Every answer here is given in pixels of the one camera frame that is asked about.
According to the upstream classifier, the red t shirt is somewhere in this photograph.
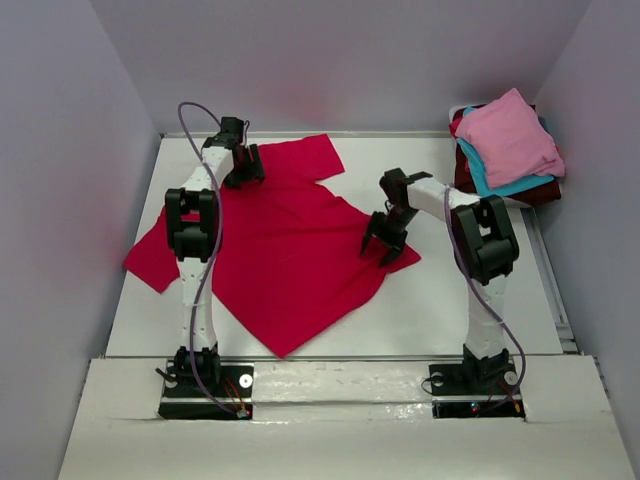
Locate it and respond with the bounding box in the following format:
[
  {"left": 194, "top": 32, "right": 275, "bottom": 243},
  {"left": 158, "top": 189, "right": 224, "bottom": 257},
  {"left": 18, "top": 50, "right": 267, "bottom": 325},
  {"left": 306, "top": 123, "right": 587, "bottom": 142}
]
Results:
[
  {"left": 123, "top": 133, "right": 423, "bottom": 360},
  {"left": 448, "top": 105, "right": 481, "bottom": 140}
]

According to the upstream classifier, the red folded t shirt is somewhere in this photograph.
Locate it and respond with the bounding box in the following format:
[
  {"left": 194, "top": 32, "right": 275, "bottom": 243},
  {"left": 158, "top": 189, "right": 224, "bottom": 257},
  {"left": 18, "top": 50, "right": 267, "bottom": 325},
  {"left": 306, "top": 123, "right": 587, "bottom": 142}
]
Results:
[{"left": 448, "top": 105, "right": 481, "bottom": 140}]

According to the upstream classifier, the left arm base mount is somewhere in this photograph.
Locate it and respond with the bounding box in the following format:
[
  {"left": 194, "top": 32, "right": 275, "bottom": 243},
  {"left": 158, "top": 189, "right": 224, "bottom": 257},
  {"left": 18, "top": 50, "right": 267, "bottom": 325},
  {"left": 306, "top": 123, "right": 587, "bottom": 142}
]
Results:
[{"left": 156, "top": 360, "right": 255, "bottom": 421}]

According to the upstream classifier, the pink folded t shirt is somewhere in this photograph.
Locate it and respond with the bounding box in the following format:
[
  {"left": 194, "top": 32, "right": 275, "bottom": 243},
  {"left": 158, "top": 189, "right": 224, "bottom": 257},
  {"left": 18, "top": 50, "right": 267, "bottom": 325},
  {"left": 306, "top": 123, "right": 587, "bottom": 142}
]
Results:
[{"left": 457, "top": 88, "right": 566, "bottom": 188}]

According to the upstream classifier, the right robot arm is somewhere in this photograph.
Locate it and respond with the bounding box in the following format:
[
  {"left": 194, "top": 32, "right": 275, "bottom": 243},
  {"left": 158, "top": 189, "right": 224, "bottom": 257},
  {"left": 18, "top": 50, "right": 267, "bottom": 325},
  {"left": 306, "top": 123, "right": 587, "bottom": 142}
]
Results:
[{"left": 361, "top": 168, "right": 520, "bottom": 397}]

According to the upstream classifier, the dark maroon folded t shirt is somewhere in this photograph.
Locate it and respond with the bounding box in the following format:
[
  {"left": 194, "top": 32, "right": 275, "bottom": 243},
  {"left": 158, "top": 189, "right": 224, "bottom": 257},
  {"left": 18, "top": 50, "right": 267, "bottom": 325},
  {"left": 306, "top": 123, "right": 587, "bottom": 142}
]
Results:
[{"left": 449, "top": 105, "right": 561, "bottom": 208}]

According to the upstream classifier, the teal folded t shirt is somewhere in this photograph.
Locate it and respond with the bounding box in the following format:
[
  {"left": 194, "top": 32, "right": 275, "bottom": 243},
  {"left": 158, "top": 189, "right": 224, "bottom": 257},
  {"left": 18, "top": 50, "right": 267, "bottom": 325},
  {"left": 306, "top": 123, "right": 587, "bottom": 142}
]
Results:
[{"left": 449, "top": 100, "right": 565, "bottom": 208}]

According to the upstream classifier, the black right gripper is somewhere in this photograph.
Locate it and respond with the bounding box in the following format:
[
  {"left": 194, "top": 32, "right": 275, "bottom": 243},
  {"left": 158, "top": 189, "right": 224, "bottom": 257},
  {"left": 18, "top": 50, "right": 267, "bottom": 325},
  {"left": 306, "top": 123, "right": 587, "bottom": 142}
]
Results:
[{"left": 362, "top": 205, "right": 419, "bottom": 264}]

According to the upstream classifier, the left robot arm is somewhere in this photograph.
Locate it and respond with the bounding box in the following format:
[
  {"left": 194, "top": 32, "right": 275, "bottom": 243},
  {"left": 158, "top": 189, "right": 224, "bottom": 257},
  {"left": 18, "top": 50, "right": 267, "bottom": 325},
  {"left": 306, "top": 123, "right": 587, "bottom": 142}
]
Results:
[{"left": 164, "top": 116, "right": 265, "bottom": 398}]

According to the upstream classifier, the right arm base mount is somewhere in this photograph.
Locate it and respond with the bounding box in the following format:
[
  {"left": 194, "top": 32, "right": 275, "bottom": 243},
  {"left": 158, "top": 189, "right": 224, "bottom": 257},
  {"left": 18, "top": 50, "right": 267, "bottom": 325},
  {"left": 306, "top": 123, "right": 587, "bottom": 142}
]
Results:
[{"left": 420, "top": 363, "right": 526, "bottom": 420}]

